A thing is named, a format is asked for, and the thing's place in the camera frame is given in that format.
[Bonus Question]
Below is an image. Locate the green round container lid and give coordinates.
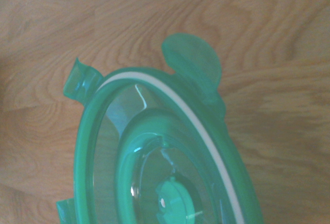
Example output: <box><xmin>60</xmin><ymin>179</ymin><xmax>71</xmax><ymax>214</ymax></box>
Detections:
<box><xmin>56</xmin><ymin>32</ymin><xmax>266</xmax><ymax>224</ymax></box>

